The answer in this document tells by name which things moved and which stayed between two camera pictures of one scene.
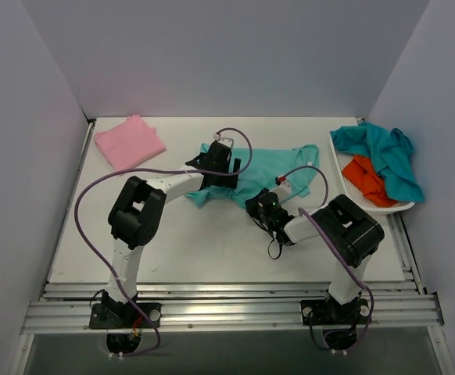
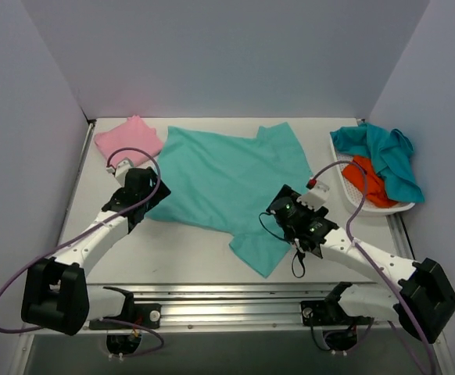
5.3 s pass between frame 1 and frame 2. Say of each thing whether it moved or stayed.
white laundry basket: stayed
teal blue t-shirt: stayed
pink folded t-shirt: stayed
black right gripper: moved
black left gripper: moved
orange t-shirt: stayed
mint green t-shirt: moved
